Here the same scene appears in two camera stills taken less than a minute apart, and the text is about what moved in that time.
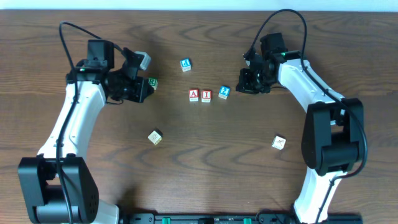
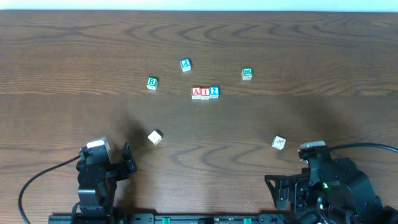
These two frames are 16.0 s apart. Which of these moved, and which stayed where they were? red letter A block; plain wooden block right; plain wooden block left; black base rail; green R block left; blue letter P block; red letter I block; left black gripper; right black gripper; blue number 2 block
Moved: left black gripper; blue number 2 block; red letter A block; right black gripper; red letter I block
Stayed: green R block left; plain wooden block left; black base rail; blue letter P block; plain wooden block right
